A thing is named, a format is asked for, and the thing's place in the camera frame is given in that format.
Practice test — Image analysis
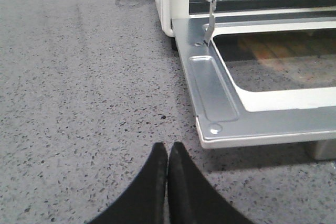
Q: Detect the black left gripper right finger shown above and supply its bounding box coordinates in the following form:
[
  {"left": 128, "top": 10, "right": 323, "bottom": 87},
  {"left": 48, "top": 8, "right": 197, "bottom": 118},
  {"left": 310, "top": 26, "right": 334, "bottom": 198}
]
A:
[{"left": 167, "top": 142, "right": 252, "bottom": 223}]

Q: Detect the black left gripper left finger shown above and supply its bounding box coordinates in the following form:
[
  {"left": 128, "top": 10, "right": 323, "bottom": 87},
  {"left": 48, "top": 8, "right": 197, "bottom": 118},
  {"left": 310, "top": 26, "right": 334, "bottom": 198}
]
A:
[{"left": 90, "top": 142, "right": 167, "bottom": 223}]

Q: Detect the cream white toaster oven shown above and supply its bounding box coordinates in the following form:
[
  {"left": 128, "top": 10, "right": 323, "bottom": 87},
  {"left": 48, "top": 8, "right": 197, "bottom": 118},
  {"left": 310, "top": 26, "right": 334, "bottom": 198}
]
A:
[{"left": 155, "top": 0, "right": 335, "bottom": 63}]

